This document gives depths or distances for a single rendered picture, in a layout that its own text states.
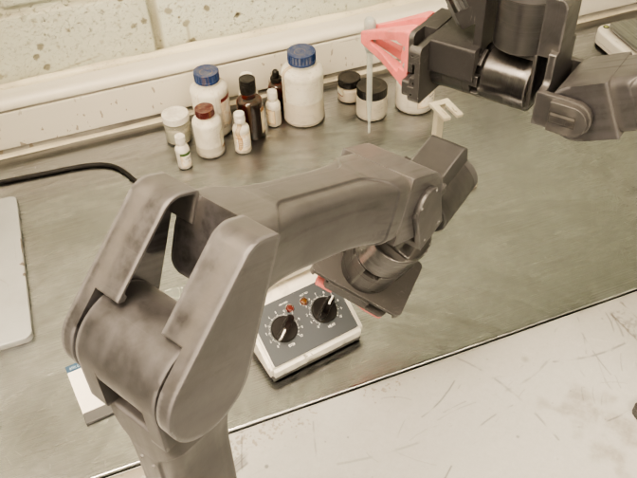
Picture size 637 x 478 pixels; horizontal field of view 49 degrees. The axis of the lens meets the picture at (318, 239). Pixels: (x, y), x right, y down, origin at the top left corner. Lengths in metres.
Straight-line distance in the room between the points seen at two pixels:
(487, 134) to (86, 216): 0.67
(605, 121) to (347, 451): 0.43
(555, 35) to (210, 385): 0.46
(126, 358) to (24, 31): 0.89
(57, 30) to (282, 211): 0.86
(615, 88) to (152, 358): 0.48
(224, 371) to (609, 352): 0.63
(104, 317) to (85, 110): 0.87
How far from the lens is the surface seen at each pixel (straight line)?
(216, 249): 0.37
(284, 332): 0.83
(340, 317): 0.87
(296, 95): 1.19
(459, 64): 0.73
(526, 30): 0.70
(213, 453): 0.49
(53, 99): 1.24
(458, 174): 0.66
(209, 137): 1.15
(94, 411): 0.88
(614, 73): 0.70
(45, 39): 1.24
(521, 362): 0.90
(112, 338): 0.40
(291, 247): 0.43
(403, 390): 0.85
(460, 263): 0.99
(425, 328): 0.91
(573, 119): 0.69
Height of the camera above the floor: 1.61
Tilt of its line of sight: 44 degrees down
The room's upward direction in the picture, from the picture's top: 2 degrees counter-clockwise
